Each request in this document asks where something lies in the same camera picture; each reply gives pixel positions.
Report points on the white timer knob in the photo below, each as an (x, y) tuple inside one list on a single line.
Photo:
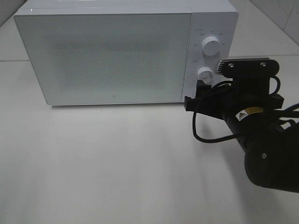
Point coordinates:
[(205, 74)]

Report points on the white microwave oven body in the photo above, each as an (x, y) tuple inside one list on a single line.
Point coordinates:
[(209, 17)]

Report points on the white microwave door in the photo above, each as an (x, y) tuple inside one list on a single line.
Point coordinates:
[(106, 55)]

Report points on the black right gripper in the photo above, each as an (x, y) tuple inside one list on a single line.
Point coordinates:
[(235, 99)]

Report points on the upper white power knob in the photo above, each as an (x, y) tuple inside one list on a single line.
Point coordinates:
[(211, 45)]

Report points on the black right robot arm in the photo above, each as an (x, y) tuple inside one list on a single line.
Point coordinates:
[(268, 134)]

